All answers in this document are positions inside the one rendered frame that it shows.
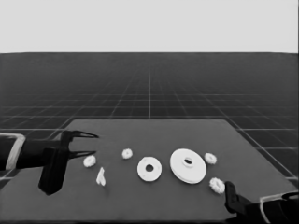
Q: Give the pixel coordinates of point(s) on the small white T-shaped piece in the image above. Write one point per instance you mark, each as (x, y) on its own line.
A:
(101, 179)

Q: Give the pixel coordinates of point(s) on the white round carrier with pins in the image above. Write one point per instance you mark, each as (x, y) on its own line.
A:
(149, 177)

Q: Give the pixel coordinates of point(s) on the small white toothed gear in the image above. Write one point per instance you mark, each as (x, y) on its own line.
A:
(86, 161)
(213, 186)
(207, 159)
(124, 154)

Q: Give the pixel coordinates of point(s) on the large thick white disc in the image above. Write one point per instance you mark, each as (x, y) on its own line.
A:
(187, 174)

